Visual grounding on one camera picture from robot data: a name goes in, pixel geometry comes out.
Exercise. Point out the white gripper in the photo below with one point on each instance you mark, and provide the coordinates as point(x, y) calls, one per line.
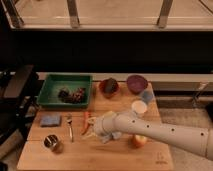
point(103, 125)

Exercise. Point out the red chili pepper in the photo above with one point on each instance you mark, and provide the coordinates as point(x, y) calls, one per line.
point(85, 122)

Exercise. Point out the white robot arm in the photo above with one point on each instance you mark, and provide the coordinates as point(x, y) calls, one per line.
point(198, 141)

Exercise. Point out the white paper cup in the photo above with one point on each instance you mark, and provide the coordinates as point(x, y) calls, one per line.
point(139, 107)

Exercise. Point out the small blue cup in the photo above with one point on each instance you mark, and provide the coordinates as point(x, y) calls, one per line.
point(146, 96)

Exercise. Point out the blue grey cloth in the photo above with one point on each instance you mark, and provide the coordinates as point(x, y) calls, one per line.
point(111, 136)

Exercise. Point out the metal spoon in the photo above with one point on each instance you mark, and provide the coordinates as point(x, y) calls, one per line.
point(69, 122)

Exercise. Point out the reddish pine cone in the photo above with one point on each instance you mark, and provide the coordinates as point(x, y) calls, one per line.
point(78, 96)

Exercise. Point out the wooden cutting board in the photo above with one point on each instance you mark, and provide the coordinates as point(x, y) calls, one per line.
point(88, 154)

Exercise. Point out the dark pine cone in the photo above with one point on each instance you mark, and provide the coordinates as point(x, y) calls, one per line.
point(64, 95)

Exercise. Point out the metal can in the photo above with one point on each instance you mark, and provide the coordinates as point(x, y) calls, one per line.
point(53, 144)

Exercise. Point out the red bowl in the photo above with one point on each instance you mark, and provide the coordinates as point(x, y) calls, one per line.
point(102, 86)

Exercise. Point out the blue sponge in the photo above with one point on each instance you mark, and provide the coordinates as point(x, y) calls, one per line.
point(50, 121)

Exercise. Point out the dark block in bowl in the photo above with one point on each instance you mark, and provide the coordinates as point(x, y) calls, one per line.
point(110, 85)

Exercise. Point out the orange yellow apple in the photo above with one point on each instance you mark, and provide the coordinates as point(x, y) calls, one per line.
point(139, 141)

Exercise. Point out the green plastic tray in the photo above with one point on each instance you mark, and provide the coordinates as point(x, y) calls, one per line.
point(54, 83)

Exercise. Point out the purple bowl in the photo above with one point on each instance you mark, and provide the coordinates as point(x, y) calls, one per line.
point(136, 83)

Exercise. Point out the black equipment at left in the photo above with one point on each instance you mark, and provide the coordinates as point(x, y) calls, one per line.
point(16, 95)

